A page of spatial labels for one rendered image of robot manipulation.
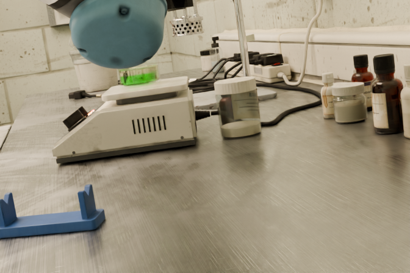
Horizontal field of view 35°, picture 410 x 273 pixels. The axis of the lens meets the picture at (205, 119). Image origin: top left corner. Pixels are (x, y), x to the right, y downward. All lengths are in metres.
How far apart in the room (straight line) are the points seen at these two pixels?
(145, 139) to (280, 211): 0.36
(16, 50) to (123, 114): 2.44
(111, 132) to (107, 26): 0.40
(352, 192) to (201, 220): 0.14
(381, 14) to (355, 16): 0.10
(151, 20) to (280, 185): 0.23
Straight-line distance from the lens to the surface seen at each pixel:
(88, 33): 0.51
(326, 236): 0.51
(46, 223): 0.62
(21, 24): 3.31
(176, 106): 0.88
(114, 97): 0.89
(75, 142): 0.90
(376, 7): 1.20
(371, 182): 0.63
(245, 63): 1.33
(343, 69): 1.25
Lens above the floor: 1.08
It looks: 9 degrees down
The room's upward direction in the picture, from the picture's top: 8 degrees counter-clockwise
